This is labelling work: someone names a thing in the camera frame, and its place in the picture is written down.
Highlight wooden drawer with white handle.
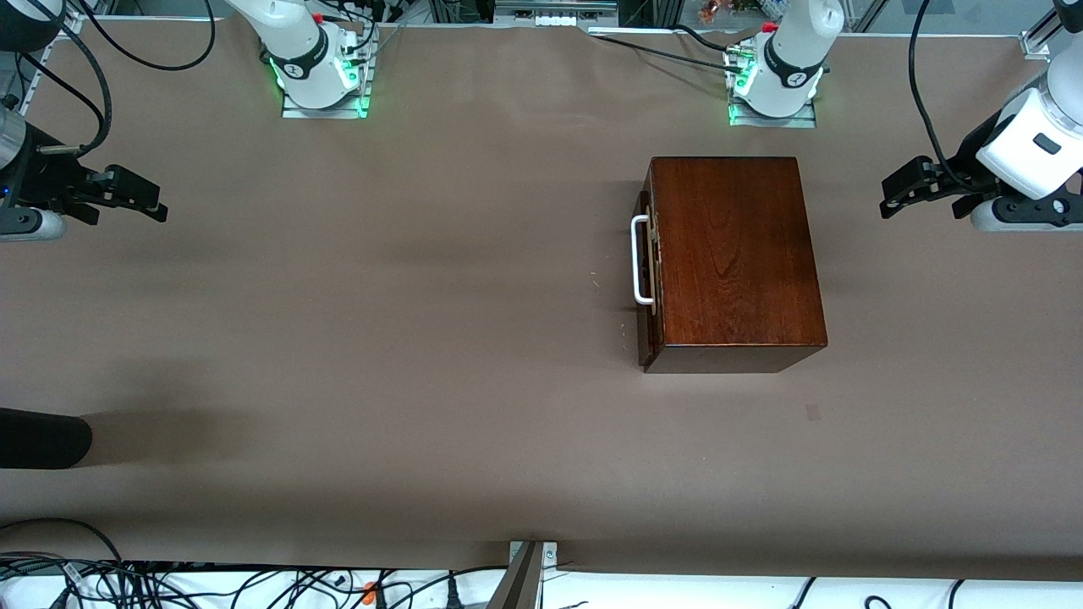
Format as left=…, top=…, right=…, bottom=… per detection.
left=630, top=161, right=665, bottom=373

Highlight grey power strip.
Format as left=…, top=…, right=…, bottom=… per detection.
left=493, top=0, right=620, bottom=28

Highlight metal frame bracket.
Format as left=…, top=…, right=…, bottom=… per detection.
left=487, top=540, right=560, bottom=609

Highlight tangled black floor cables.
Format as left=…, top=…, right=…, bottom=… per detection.
left=0, top=517, right=509, bottom=609

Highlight thin black table cable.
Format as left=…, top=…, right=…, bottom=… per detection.
left=586, top=30, right=745, bottom=77

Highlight black hanging cable loop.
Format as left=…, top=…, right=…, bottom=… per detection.
left=79, top=0, right=216, bottom=74

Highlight perforated aluminium rail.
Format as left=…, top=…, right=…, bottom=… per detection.
left=15, top=13, right=83, bottom=119

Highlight thick black table cable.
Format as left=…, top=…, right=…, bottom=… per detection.
left=673, top=24, right=745, bottom=56

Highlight dark brown wooden cabinet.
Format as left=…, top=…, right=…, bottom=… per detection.
left=643, top=156, right=828, bottom=375

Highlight black padded cylinder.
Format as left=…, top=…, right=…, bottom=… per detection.
left=0, top=407, right=93, bottom=470

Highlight aluminium frame corner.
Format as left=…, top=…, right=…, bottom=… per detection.
left=1020, top=0, right=1067, bottom=60

